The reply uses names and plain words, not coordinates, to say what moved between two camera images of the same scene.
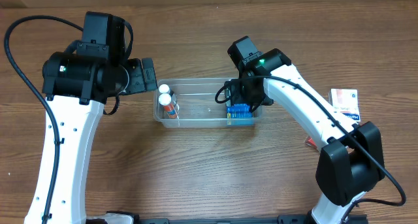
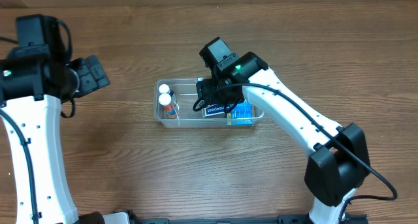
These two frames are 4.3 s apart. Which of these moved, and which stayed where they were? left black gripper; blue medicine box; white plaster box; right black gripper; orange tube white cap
Moved: left black gripper; right black gripper; white plaster box
Stayed: blue medicine box; orange tube white cap
